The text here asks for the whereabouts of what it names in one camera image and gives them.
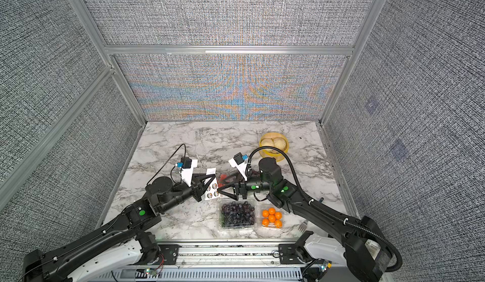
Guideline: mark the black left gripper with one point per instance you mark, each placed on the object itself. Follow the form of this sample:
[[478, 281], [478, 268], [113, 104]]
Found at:
[[197, 187]]

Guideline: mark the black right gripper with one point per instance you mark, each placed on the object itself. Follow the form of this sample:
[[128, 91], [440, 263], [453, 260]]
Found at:
[[242, 188]]

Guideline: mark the white sticker sheet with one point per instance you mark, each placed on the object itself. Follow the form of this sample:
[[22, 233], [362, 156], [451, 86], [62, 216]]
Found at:
[[211, 192]]

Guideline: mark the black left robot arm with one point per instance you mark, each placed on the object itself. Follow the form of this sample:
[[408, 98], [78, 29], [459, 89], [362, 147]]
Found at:
[[125, 240]]

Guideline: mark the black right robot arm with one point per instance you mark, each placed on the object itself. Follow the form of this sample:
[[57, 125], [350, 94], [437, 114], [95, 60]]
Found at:
[[364, 248]]

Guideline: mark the clear box red strawberries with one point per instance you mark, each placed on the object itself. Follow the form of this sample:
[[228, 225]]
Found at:
[[223, 180]]

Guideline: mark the clear box dark grapes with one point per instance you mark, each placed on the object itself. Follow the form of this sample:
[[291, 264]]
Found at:
[[236, 215]]

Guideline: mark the clear box orange kumquats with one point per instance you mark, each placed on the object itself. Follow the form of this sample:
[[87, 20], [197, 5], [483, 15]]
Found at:
[[270, 217]]

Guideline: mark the left steamed bun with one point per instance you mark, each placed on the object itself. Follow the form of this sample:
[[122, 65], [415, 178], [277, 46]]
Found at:
[[267, 142]]

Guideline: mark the steamed bun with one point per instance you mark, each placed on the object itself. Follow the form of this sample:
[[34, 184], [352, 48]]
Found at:
[[267, 142], [280, 143]]

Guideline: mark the yellow bamboo steamer basket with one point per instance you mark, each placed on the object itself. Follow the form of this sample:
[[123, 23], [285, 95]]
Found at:
[[272, 152]]

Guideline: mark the right steamed bun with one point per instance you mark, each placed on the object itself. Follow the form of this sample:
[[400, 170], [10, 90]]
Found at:
[[280, 143]]

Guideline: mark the aluminium front rail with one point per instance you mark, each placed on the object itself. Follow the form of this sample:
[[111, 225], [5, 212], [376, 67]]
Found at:
[[247, 254]]

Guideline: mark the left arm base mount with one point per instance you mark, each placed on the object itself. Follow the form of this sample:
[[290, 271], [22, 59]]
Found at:
[[168, 254]]

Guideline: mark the green handled fork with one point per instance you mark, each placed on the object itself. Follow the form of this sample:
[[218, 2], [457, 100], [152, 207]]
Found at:
[[303, 226]]

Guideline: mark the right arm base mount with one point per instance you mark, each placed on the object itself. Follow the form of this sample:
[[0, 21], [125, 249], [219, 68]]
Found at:
[[288, 255]]

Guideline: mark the grey perforated cable tray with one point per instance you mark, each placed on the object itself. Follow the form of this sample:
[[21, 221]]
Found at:
[[203, 274]]

